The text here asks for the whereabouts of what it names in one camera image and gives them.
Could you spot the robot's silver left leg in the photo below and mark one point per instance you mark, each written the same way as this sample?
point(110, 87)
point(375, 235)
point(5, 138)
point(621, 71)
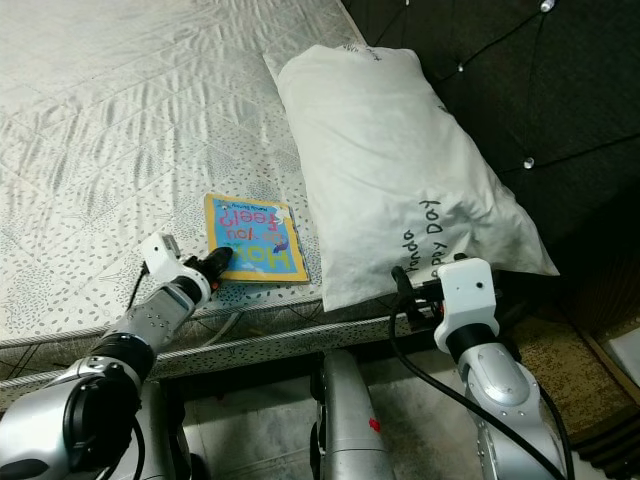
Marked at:
point(165, 440)

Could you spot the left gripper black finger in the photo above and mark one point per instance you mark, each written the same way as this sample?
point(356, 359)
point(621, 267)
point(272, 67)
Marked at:
point(223, 278)
point(220, 258)

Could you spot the black tufted headboard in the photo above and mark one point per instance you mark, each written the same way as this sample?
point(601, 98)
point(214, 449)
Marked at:
point(560, 100)

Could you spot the grey patterned bed base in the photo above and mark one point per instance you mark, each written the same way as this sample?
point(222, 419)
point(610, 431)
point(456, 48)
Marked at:
point(260, 355)

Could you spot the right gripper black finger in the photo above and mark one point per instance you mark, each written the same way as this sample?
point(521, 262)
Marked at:
point(403, 288)

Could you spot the robot's silver right leg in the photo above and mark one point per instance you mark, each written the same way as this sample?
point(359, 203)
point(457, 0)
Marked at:
point(350, 430)

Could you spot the robot's silver right arm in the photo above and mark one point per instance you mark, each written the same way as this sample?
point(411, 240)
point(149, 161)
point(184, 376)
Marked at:
point(510, 400)

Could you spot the colourful children's picture book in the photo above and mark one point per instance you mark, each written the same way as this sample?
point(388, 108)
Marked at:
point(265, 230)

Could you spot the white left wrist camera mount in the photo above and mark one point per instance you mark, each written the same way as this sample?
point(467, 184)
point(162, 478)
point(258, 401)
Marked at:
point(165, 257)

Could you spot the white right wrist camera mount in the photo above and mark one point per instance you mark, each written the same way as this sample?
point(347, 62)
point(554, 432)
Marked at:
point(468, 295)

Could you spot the robot's silver left arm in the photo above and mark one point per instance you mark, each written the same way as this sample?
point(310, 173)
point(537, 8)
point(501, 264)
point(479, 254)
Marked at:
point(60, 420)

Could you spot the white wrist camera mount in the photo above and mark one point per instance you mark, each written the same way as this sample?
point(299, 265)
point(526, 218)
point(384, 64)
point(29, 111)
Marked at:
point(468, 295)
point(165, 257)

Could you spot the white quilted patterned mattress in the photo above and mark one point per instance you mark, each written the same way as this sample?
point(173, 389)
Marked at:
point(130, 140)

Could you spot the robot's silver leg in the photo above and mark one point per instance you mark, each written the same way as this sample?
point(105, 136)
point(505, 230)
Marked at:
point(165, 440)
point(350, 430)

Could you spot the white pillow with black lettering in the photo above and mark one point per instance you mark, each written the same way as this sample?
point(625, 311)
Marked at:
point(380, 150)

